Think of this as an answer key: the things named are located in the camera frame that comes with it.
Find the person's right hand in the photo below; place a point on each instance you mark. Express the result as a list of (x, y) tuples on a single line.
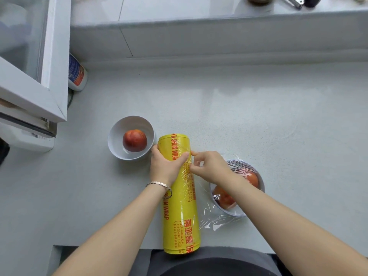
[(215, 169)]

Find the person's left hand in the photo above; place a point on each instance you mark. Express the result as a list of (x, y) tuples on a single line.
[(164, 169)]

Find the white bowl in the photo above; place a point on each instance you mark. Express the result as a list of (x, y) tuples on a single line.
[(118, 132), (262, 183)]

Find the clear cling film sheet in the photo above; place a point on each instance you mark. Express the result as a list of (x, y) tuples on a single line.
[(212, 221)]

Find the yellow plastic wrap roll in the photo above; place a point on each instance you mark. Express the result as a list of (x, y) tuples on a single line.
[(179, 221)]

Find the person's left forearm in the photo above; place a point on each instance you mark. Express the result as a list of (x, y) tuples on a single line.
[(115, 235)]

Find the person's right forearm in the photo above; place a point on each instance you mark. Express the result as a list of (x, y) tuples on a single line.
[(287, 232)]

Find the grey shirt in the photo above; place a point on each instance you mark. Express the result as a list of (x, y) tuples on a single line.
[(207, 258)]

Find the white bottle blue orange label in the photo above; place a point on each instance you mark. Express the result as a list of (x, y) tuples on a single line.
[(77, 73)]

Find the white appliance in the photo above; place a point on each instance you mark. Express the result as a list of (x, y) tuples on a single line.
[(26, 140)]

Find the white open window sash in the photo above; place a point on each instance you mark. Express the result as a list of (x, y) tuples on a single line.
[(57, 54)]

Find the black rounded object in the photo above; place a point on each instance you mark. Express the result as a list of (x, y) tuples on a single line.
[(3, 152)]

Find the beige ceramic pot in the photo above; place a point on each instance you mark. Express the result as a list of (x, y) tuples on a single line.
[(260, 0)]

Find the metal kitchen tool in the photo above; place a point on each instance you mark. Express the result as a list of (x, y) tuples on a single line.
[(294, 2)]

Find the black spray bottle white cap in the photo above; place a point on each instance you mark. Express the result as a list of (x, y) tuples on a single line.
[(312, 1)]

